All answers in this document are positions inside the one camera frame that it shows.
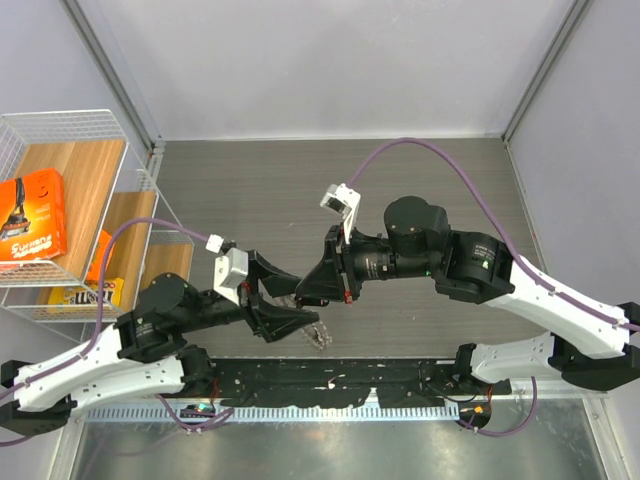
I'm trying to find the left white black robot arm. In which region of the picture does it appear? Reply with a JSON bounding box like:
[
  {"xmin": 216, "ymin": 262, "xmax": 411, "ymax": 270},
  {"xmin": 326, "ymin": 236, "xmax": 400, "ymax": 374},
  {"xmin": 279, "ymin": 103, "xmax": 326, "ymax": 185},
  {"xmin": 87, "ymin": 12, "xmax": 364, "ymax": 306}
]
[{"xmin": 1, "ymin": 248, "xmax": 319, "ymax": 440}]

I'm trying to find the white wire shelf rack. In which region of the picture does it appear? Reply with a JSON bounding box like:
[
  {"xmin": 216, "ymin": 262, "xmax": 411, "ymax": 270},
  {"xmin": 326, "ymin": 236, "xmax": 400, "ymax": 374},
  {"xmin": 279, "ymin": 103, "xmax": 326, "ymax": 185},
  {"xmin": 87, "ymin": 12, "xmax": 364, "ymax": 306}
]
[{"xmin": 1, "ymin": 109, "xmax": 194, "ymax": 343}]

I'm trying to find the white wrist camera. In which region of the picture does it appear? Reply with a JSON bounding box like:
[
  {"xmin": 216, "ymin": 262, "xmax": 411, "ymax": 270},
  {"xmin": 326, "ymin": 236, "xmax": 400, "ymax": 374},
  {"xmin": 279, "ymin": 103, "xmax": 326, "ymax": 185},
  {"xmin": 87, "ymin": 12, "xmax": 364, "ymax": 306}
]
[
  {"xmin": 205, "ymin": 235, "xmax": 249, "ymax": 306},
  {"xmin": 319, "ymin": 183, "xmax": 361, "ymax": 244}
]

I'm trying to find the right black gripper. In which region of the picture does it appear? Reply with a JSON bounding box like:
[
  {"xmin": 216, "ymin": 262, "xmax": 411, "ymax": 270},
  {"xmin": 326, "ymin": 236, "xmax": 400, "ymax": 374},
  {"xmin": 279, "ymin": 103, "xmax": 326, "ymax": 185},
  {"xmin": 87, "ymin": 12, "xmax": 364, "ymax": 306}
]
[{"xmin": 297, "ymin": 222, "xmax": 438, "ymax": 304}]

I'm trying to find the yellow candy bag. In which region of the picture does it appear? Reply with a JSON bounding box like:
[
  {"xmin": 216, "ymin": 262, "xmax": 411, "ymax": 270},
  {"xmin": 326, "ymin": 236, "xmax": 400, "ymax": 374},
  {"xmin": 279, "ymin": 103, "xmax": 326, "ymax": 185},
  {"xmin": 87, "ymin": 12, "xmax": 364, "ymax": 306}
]
[{"xmin": 46, "ymin": 278, "xmax": 124, "ymax": 314}]

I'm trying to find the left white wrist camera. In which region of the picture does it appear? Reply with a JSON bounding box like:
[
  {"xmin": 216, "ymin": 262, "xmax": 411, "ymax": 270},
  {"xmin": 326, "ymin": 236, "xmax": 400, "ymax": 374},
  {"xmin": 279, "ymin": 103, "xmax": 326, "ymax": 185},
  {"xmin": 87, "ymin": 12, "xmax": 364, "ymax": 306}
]
[{"xmin": 205, "ymin": 235, "xmax": 249, "ymax": 306}]

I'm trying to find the orange product box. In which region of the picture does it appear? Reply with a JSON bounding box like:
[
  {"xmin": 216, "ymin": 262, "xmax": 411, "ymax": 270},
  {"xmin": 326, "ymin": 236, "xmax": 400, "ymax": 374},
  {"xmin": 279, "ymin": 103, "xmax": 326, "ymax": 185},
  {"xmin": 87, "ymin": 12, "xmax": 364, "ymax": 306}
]
[{"xmin": 1, "ymin": 168, "xmax": 67, "ymax": 262}]

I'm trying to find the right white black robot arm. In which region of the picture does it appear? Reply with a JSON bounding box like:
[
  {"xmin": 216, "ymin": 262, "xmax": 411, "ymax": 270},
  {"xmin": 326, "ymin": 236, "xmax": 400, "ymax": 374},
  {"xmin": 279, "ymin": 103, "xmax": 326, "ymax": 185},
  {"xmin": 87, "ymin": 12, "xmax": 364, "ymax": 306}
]
[{"xmin": 295, "ymin": 196, "xmax": 639, "ymax": 394}]

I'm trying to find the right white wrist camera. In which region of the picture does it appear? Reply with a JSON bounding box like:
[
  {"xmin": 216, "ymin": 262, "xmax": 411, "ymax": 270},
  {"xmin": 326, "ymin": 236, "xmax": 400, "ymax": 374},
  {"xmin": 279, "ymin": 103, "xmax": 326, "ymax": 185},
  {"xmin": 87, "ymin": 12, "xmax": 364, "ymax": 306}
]
[{"xmin": 319, "ymin": 183, "xmax": 361, "ymax": 244}]

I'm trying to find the white slotted cable duct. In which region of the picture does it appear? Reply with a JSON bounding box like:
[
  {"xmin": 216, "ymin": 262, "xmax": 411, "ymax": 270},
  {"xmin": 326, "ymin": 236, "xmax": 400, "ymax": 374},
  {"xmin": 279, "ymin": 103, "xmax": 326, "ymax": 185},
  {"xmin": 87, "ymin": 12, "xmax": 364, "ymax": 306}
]
[{"xmin": 86, "ymin": 402, "xmax": 459, "ymax": 423}]

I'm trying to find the silver key with black tag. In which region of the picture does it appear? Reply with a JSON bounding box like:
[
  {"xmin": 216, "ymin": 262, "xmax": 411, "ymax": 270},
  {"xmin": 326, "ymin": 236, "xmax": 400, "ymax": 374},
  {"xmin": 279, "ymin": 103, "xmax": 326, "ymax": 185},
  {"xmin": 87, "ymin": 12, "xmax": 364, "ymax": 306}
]
[{"xmin": 296, "ymin": 298, "xmax": 330, "ymax": 308}]

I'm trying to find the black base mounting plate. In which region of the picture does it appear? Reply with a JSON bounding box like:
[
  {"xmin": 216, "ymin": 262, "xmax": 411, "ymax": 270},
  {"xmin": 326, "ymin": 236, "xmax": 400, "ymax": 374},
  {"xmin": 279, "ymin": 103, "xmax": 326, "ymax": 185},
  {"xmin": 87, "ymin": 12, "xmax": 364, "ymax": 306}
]
[{"xmin": 155, "ymin": 355, "xmax": 511, "ymax": 409}]

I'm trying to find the metal disc with key rings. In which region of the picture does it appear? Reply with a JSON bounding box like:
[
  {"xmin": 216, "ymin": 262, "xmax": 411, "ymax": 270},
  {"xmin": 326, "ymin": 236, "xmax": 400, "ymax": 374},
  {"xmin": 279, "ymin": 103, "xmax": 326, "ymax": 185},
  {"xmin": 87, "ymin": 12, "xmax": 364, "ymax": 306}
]
[{"xmin": 275, "ymin": 296, "xmax": 332, "ymax": 352}]

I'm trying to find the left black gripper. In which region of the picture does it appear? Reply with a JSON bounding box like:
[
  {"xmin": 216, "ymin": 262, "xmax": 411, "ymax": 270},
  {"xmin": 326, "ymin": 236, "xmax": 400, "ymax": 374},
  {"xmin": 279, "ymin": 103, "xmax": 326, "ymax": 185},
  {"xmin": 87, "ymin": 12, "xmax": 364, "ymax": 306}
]
[{"xmin": 181, "ymin": 251, "xmax": 323, "ymax": 341}]

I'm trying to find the small orange packet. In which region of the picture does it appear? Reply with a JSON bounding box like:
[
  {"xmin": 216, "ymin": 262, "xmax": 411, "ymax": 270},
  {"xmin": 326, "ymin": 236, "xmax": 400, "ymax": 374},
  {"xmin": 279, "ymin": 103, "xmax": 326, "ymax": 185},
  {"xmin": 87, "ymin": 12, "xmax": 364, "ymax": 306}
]
[{"xmin": 85, "ymin": 229, "xmax": 113, "ymax": 282}]

